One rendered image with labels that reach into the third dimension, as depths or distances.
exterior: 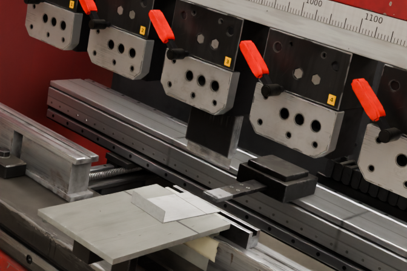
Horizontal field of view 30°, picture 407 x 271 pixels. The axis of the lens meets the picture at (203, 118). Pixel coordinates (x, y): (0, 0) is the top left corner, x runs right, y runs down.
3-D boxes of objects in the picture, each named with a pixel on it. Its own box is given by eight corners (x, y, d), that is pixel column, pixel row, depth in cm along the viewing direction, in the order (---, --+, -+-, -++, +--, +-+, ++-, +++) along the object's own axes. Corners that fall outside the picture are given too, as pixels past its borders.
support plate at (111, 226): (36, 215, 119) (37, 208, 118) (155, 188, 138) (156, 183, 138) (112, 265, 108) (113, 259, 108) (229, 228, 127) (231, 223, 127)
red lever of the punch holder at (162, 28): (150, 6, 126) (175, 55, 123) (167, 7, 129) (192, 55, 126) (143, 13, 127) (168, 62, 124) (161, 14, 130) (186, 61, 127)
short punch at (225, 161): (182, 149, 134) (192, 98, 131) (190, 148, 135) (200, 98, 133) (225, 170, 128) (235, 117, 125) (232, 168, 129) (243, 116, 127)
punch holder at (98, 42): (85, 60, 144) (97, -27, 139) (118, 58, 150) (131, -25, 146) (138, 83, 135) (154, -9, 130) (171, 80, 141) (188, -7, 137)
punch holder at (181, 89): (158, 91, 132) (174, -3, 127) (191, 88, 138) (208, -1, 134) (222, 118, 123) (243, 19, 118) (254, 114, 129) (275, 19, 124)
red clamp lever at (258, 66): (241, 37, 114) (272, 92, 111) (258, 37, 117) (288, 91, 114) (234, 45, 115) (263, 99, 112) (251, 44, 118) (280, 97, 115)
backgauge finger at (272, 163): (184, 192, 140) (189, 167, 139) (268, 172, 160) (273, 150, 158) (232, 218, 133) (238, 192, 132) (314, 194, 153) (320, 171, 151)
